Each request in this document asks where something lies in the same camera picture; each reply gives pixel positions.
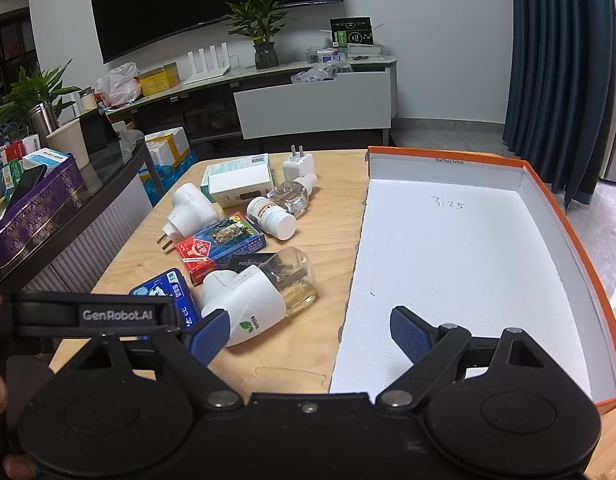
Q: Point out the beige paper cup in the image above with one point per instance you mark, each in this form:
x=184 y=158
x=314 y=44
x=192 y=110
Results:
x=70 y=142

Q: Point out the white cabinet drawer front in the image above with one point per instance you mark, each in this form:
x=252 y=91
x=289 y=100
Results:
x=313 y=105

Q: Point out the blue playing card box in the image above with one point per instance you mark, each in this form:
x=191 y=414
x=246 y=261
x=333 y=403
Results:
x=232 y=235

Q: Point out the clear plastic storage boxes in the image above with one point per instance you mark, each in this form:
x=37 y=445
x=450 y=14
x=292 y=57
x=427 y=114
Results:
x=360 y=52

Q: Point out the green plant in glass vase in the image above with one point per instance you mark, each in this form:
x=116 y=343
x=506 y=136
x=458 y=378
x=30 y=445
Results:
x=262 y=25

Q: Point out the white pill bottle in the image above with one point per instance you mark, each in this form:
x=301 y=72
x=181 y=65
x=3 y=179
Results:
x=270 y=217

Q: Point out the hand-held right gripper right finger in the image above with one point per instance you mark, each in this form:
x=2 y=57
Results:
x=409 y=335

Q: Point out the blue white printed box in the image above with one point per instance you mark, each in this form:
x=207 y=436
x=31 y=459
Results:
x=160 y=290

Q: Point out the white charger plug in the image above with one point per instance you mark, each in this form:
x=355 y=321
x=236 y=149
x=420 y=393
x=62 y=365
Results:
x=299 y=164

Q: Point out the black green printed box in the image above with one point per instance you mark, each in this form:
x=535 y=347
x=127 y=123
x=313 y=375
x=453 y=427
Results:
x=351 y=32

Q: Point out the blue plastic bag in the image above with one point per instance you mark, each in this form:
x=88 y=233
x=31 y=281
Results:
x=160 y=177

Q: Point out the black glass side table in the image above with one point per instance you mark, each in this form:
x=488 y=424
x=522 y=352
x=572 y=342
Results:
x=102 y=195

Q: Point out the white router with antennas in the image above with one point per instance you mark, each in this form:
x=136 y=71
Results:
x=205 y=67

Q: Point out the white yellow taped parcels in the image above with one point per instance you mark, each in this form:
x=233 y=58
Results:
x=167 y=146

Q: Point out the yellow box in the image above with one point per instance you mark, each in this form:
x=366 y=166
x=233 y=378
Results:
x=158 y=79

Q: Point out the steel tumbler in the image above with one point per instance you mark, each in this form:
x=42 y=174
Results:
x=42 y=120

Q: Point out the white plastic bag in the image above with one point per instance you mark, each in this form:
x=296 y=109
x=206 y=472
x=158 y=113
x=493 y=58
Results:
x=118 y=85

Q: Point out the orange white cardboard box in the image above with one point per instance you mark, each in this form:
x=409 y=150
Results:
x=463 y=270

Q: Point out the leafy green potted plant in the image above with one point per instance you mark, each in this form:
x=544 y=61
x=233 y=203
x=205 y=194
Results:
x=30 y=92

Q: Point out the white plug-in repellent heater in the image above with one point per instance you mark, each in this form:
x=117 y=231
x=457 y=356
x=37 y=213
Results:
x=190 y=207

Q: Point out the crumpled clear plastic bag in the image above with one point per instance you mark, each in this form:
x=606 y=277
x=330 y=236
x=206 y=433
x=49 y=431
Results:
x=313 y=74

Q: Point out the red card box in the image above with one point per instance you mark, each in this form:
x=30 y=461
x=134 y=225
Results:
x=197 y=255

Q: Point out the purple patterned tin box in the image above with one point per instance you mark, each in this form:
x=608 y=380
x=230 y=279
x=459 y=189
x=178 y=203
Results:
x=37 y=210

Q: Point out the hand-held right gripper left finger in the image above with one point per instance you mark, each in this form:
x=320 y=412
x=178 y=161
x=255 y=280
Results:
x=207 y=341

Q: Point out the white heater with clear bottle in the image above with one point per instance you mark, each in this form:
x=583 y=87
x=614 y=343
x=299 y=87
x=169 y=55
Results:
x=248 y=300

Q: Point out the green white carton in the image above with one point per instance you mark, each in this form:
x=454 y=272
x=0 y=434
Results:
x=232 y=161

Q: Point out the dark blue curtain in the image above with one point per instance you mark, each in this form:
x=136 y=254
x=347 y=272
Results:
x=553 y=75

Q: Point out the clear refill bottle white cap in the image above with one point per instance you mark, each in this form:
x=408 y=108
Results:
x=290 y=195

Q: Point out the white TV cabinet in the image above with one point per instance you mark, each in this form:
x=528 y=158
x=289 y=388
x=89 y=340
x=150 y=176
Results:
x=197 y=110

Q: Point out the black charger plug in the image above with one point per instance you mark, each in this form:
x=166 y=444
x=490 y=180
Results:
x=250 y=264

